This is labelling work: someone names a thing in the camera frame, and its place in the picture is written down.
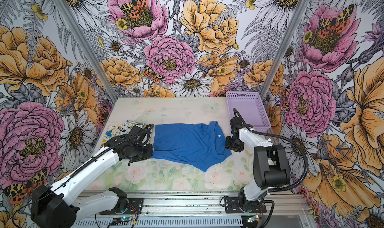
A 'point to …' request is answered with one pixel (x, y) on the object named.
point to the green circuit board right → (255, 218)
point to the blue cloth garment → (203, 145)
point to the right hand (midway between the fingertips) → (230, 152)
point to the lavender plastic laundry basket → (250, 107)
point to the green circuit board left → (121, 221)
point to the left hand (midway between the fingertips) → (150, 159)
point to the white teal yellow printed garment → (116, 131)
